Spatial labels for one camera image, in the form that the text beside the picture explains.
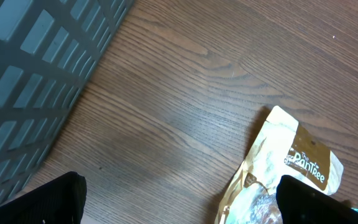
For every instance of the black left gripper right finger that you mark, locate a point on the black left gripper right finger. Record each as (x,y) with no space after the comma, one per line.
(301,204)

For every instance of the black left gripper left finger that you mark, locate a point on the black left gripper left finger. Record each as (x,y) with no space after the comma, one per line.
(62,200)

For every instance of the brown snack packet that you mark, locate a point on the brown snack packet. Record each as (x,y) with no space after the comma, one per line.
(282,147)

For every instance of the grey plastic mesh basket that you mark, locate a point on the grey plastic mesh basket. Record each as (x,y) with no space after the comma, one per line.
(49,49)

